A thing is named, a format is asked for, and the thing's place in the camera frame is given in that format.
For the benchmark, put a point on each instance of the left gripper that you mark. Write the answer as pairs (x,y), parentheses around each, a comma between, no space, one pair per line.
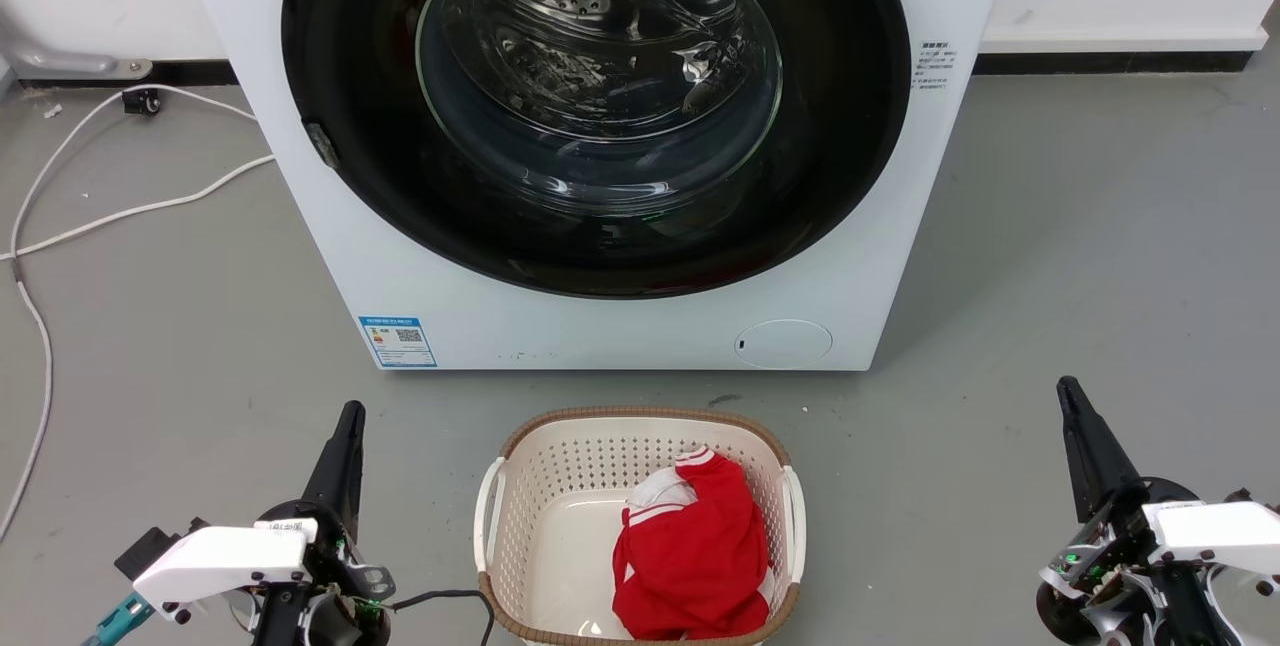
(335,566)

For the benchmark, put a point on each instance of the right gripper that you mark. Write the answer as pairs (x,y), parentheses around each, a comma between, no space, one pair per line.
(1110,576)

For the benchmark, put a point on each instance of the round black glass washer door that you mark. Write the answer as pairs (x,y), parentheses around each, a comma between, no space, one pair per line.
(850,156)

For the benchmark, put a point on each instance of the white front-load washing machine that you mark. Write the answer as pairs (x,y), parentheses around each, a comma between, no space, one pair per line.
(300,256)

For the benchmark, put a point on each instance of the blue energy label sticker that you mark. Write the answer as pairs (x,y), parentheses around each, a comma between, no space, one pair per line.
(398,340)

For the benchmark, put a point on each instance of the cream plastic laundry basket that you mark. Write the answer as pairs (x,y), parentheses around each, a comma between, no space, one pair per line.
(545,526)

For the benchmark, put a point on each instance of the round white filter cover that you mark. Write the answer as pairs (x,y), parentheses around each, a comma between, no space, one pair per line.
(783,343)

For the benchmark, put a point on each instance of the red and white garment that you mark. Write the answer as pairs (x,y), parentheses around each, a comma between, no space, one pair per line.
(695,556)

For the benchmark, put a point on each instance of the small black caster wheel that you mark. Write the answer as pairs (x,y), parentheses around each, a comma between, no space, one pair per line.
(142,102)

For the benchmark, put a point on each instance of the small printed text sticker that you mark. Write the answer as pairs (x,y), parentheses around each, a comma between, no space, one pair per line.
(936,66)

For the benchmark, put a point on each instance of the perforated steel washer drum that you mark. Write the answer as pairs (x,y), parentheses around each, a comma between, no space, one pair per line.
(600,36)

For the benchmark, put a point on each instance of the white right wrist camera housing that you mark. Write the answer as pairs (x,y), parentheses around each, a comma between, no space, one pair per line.
(1220,531)

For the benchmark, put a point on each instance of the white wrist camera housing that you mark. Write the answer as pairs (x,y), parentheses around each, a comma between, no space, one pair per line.
(220,561)
(1220,531)

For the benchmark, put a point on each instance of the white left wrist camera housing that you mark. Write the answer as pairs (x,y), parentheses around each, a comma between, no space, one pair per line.
(220,561)

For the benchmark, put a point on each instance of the grey metal floor bracket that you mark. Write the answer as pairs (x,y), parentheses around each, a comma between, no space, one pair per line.
(60,61)

